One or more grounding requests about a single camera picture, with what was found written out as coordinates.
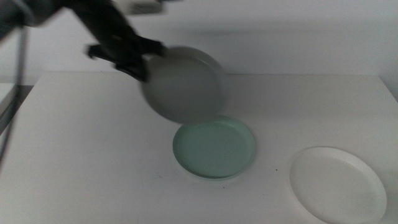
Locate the green shallow bowl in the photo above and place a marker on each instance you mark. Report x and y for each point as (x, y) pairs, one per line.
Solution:
(214, 151)

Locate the grey shallow bowl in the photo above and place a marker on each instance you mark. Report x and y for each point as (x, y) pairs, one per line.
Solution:
(186, 87)

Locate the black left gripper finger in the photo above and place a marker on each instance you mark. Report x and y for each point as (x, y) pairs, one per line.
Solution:
(152, 47)
(133, 72)

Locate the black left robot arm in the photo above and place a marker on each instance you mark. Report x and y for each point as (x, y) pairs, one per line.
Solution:
(99, 15)

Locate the white shallow bowl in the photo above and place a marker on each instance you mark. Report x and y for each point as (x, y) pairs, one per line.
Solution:
(337, 186)

